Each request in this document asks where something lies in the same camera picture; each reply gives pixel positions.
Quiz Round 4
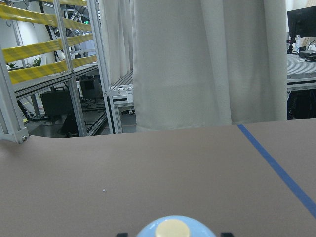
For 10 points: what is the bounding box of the white curtain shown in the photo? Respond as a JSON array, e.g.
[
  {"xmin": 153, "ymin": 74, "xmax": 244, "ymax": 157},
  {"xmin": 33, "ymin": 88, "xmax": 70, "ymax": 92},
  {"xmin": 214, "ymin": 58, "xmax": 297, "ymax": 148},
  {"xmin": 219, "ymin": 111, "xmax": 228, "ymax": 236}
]
[{"xmin": 99, "ymin": 0, "xmax": 287, "ymax": 132}]

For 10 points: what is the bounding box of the black monitor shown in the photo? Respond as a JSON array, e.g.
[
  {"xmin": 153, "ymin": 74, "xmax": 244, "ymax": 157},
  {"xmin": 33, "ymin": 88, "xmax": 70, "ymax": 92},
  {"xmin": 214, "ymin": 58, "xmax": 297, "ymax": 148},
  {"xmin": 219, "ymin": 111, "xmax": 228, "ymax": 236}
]
[{"xmin": 287, "ymin": 6, "xmax": 316, "ymax": 39}]

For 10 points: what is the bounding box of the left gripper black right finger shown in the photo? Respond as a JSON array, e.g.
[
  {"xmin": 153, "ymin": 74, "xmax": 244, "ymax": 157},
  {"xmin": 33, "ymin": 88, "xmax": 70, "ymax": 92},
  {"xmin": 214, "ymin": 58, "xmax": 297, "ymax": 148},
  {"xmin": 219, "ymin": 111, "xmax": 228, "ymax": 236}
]
[{"xmin": 220, "ymin": 232, "xmax": 233, "ymax": 237}]

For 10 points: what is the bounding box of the light blue call bell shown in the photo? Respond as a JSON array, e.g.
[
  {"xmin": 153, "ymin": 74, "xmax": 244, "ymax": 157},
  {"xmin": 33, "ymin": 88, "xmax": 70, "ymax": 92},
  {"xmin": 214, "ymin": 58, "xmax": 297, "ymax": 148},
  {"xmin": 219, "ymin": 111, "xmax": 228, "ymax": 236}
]
[{"xmin": 136, "ymin": 215, "xmax": 216, "ymax": 237}]

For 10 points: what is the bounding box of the yellow striped barrier tape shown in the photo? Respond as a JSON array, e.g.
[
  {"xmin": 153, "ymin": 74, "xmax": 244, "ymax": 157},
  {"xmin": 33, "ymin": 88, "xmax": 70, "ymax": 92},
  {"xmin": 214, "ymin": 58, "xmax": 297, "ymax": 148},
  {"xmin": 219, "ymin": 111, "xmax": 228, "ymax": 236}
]
[{"xmin": 0, "ymin": 4, "xmax": 97, "ymax": 84}]

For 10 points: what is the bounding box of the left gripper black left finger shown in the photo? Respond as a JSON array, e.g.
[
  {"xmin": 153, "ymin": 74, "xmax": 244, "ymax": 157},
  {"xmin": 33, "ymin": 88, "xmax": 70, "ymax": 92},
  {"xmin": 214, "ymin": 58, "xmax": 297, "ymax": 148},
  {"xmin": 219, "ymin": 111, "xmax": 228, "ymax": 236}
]
[{"xmin": 116, "ymin": 233, "xmax": 128, "ymax": 237}]

